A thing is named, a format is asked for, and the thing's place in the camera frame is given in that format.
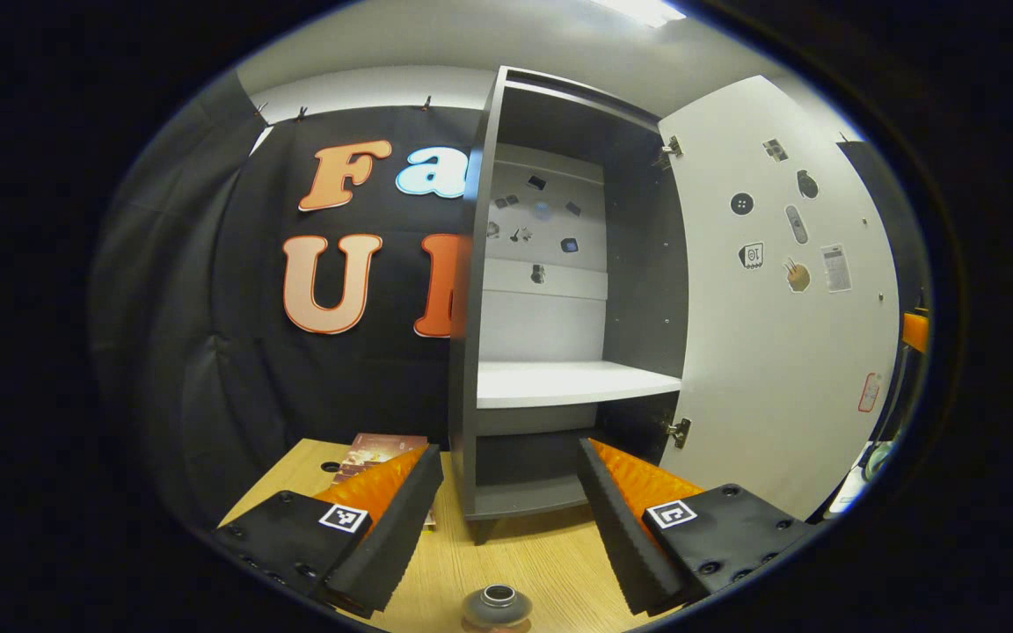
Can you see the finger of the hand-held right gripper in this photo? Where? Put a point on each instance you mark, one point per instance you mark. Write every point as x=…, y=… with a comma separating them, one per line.
x=915, y=332

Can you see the metal door hinge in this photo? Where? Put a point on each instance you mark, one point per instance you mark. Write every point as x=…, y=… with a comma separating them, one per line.
x=670, y=148
x=681, y=431

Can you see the silver bottle with colourful label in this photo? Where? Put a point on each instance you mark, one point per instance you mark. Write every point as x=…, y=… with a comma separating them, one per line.
x=498, y=602

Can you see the white and teal object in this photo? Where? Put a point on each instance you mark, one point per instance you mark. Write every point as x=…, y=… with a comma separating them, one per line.
x=878, y=459

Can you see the grey cabinet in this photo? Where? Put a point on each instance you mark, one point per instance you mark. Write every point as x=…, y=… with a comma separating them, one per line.
x=643, y=281

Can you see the ceiling light panel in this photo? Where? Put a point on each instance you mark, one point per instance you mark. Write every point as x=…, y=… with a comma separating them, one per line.
x=647, y=9

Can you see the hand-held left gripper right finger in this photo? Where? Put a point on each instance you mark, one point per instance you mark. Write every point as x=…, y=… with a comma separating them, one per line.
x=621, y=536

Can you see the white cabinet door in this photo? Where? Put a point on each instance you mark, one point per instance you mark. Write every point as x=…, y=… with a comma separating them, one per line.
x=761, y=396

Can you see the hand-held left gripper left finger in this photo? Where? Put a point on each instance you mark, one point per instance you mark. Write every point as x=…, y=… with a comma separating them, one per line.
x=392, y=536

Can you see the stack of brown books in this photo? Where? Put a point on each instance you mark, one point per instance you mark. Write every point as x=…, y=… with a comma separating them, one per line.
x=375, y=448

